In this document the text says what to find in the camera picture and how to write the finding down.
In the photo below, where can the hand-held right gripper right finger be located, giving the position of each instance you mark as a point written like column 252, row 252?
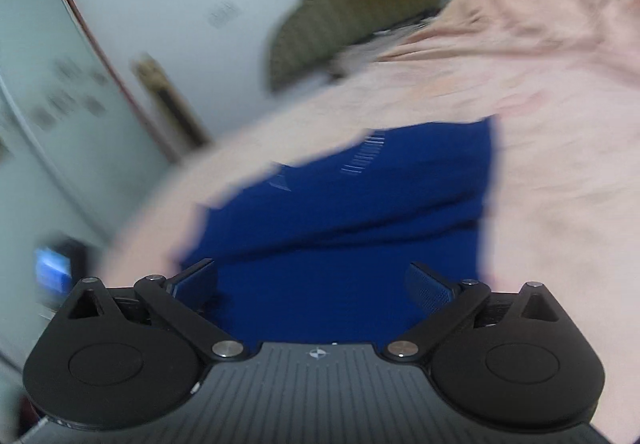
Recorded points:
column 431, row 287

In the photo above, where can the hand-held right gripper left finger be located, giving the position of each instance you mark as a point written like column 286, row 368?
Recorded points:
column 196, row 280

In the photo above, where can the blue knit garment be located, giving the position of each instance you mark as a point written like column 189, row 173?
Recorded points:
column 345, row 224

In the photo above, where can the pale green door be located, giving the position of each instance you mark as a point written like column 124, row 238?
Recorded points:
column 55, row 164

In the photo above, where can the pink blanket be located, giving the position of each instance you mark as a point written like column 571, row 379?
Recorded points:
column 550, row 134

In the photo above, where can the white patterned bed sheet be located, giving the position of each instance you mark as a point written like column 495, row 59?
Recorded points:
column 380, row 47

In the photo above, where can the white wall switch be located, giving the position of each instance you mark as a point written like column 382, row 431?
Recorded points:
column 222, row 14

